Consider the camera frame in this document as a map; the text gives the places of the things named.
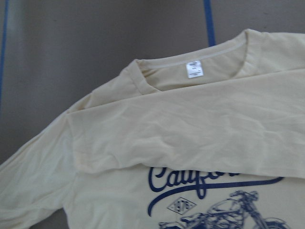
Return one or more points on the cream long-sleeve printed shirt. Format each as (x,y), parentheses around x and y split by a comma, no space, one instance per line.
(212,139)

